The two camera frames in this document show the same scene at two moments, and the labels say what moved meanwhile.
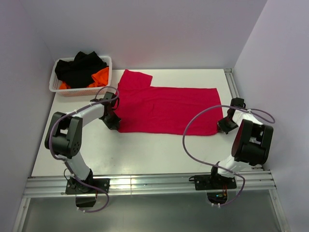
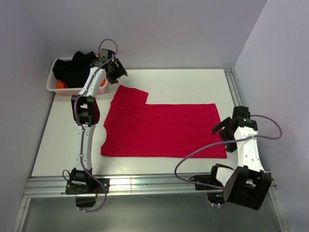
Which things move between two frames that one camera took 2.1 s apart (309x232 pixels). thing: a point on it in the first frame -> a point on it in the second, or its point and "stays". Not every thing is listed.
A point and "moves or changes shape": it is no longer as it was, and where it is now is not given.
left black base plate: (75, 186) stays
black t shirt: (77, 73) stays
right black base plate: (213, 182) stays
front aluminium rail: (55, 187) stays
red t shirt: (143, 108) moves or changes shape
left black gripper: (115, 124) -> (120, 71)
